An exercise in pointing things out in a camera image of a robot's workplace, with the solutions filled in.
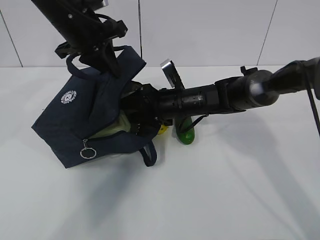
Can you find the navy blue lunch bag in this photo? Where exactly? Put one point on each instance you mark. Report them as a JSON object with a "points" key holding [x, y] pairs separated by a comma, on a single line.
{"points": [[88, 103]]}

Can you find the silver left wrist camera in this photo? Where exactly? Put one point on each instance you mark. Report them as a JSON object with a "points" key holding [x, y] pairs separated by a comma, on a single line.
{"points": [[98, 4]]}

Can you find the yellow lemon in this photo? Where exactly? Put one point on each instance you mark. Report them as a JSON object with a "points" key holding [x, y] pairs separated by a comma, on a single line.
{"points": [[162, 129]]}

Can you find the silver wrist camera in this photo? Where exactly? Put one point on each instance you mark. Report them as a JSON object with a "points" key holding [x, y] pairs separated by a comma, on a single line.
{"points": [[98, 4], [172, 75]]}

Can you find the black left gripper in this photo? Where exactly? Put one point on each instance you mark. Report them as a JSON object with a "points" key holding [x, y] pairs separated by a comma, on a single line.
{"points": [[84, 33]]}

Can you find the glass container green lid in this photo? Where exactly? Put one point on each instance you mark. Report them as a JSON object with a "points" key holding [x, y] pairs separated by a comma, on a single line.
{"points": [[121, 124]]}

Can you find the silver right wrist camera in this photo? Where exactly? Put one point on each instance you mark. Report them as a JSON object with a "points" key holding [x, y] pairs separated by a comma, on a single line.
{"points": [[172, 75]]}

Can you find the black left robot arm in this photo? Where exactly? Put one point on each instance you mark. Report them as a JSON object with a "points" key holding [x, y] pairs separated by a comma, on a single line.
{"points": [[57, 11]]}

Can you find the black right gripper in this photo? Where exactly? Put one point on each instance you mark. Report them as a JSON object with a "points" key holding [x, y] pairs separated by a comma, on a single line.
{"points": [[141, 105]]}

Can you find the green cucumber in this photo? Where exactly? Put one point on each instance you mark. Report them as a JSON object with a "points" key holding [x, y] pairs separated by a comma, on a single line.
{"points": [[186, 137]]}

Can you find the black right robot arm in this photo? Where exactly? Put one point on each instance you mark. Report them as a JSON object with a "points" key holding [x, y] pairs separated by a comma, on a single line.
{"points": [[255, 88]]}

